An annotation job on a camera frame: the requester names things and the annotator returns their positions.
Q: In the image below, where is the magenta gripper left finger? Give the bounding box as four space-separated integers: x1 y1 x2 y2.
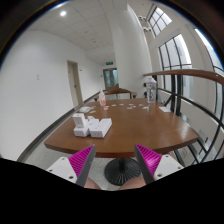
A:
68 145 96 187

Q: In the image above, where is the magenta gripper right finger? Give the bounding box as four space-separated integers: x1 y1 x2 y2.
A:
134 144 162 184

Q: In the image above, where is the white charger plug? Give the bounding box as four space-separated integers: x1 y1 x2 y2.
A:
72 113 87 128

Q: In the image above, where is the small white power cube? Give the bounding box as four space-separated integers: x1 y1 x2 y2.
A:
74 127 90 137

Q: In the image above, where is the white power strip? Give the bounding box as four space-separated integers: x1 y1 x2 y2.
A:
90 118 112 138

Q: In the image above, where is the round brown wooden table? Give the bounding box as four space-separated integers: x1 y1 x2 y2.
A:
44 98 198 158

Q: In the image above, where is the white paper sheet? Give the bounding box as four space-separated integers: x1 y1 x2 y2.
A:
159 107 171 112

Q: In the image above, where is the orange-label spray bottle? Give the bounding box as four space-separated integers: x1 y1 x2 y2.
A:
99 88 106 106

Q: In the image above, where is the clear water bottle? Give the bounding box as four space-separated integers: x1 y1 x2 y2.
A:
146 77 157 104

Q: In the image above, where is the grey double door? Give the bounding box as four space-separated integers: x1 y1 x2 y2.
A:
103 68 119 90

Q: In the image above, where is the beige side door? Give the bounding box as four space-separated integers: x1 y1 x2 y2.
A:
67 61 83 106

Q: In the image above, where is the wooden stair handrail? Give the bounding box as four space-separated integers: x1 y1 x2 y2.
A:
144 69 224 86

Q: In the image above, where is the black table pedestal base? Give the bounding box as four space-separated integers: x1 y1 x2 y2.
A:
104 158 141 186

